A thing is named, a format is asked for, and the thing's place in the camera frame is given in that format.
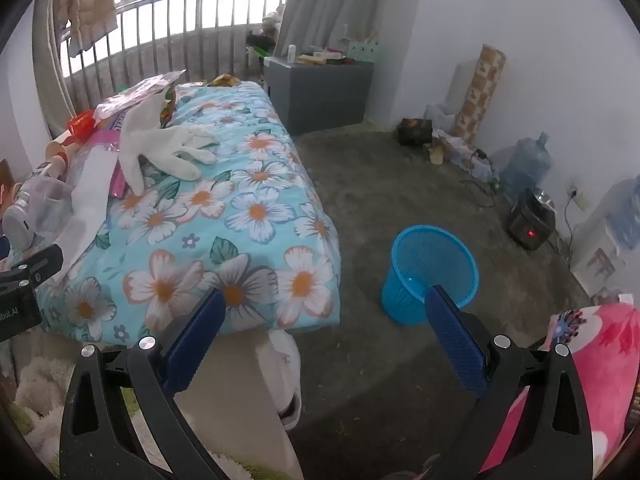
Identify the pink floral blanket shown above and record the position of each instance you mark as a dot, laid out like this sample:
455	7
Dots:
600	360

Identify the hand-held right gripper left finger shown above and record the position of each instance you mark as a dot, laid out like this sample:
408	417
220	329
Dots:
200	340

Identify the dark box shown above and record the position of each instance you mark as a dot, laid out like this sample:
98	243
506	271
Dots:
415	131

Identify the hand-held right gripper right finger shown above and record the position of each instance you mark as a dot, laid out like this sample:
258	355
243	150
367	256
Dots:
455	340

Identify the clear red-printed snack packet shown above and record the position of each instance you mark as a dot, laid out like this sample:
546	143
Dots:
135	97

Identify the clear plastic bottle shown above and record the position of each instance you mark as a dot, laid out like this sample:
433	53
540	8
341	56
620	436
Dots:
25	215

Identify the grey curtain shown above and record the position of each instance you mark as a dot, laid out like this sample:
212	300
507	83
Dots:
325	0
50	85

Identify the blue floral blanket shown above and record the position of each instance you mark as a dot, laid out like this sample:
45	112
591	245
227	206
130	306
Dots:
260	210

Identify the blue water jug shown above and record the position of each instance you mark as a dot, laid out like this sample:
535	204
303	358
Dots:
525	165

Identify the small white bottle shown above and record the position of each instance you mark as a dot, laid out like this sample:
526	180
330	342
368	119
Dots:
291	52

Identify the green patterned box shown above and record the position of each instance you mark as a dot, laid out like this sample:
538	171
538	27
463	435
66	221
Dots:
362	51

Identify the patterned paper roll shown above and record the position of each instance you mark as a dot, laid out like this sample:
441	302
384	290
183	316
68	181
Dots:
480	90

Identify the white plush slipper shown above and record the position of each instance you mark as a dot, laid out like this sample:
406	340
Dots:
287	370

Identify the white glove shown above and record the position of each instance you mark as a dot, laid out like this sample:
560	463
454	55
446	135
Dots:
145	140

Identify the grey cabinet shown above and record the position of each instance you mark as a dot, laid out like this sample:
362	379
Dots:
320	95

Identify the metal balcony railing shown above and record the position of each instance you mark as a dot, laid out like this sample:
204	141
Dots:
200	35

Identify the beige hanging jacket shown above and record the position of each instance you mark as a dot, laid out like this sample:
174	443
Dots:
85	0

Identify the wall socket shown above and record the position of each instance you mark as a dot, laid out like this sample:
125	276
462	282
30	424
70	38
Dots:
573	190

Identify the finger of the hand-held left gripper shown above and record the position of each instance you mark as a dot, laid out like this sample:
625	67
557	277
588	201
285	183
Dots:
42	262

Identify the gold snack packet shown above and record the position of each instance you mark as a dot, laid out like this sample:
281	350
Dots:
225	80

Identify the red wrapper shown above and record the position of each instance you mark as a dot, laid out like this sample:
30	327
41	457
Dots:
79	125

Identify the cream shaggy rug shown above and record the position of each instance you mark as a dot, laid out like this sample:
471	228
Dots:
35	395

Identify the black electric heater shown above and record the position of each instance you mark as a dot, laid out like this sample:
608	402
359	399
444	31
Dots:
530	225

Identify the blue plastic waste basket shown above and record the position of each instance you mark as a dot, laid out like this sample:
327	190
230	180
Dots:
405	285

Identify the pink packet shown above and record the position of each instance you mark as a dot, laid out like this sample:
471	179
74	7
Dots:
107	142

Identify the white water dispenser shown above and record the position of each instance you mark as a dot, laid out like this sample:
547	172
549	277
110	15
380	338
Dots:
605	255

